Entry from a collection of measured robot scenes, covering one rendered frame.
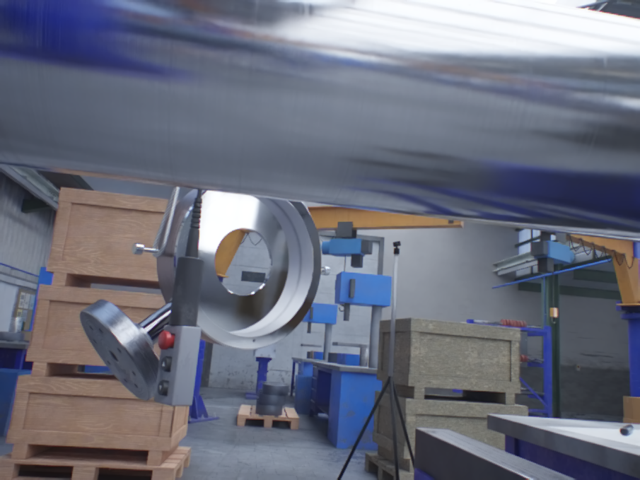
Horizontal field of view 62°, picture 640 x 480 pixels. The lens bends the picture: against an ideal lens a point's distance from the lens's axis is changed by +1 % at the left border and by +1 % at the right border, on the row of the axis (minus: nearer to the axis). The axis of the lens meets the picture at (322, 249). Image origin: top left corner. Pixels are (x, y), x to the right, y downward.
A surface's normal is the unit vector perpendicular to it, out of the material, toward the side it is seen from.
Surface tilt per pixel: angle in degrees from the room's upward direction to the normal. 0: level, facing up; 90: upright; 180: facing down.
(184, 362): 90
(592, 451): 90
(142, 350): 88
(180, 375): 90
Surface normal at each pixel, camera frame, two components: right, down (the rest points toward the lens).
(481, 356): 0.27, -0.16
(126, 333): 0.36, -0.47
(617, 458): -0.98, -0.11
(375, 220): -0.39, -0.21
